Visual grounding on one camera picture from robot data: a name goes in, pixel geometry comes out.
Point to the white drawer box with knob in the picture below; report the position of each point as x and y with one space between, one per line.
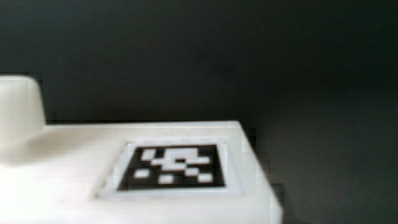
141 173

